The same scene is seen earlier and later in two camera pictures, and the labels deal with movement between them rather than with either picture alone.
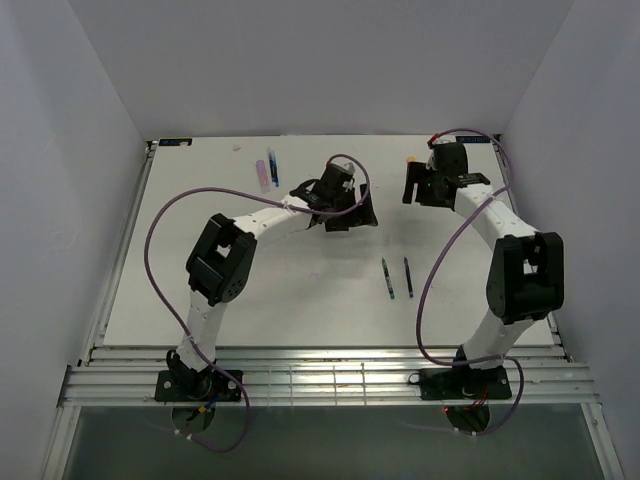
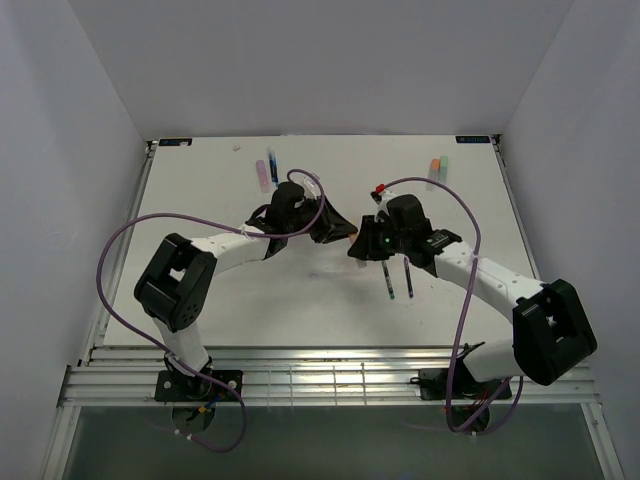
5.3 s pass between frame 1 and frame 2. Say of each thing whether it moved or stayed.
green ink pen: stayed
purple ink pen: stayed
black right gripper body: moved
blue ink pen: stayed
